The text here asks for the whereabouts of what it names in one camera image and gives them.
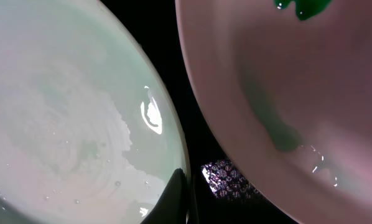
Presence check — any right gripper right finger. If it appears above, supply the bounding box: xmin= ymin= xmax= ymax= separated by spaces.
xmin=188 ymin=175 xmax=200 ymax=224

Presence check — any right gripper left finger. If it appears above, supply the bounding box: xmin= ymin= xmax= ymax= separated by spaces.
xmin=141 ymin=169 xmax=188 ymax=224

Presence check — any mint plate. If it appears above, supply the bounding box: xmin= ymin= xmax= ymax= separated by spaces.
xmin=0 ymin=0 xmax=190 ymax=223

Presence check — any black round tray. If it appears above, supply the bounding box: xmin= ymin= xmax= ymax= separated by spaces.
xmin=102 ymin=0 xmax=293 ymax=223

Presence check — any white plate with green stain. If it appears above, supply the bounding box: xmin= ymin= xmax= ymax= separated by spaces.
xmin=175 ymin=0 xmax=372 ymax=223

